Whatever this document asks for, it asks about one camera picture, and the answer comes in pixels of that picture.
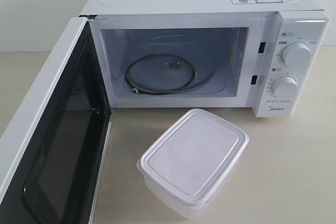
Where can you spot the white plastic lidded container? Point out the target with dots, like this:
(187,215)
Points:
(187,165)

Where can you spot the white microwave door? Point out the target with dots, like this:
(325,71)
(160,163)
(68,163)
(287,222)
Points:
(53,149)

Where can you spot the white Midea microwave oven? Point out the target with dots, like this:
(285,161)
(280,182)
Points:
(248,38)

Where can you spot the lower white timer knob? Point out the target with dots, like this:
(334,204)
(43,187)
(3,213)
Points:
(284,87)

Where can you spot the upper white control knob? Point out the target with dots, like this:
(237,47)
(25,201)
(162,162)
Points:
(296,54)

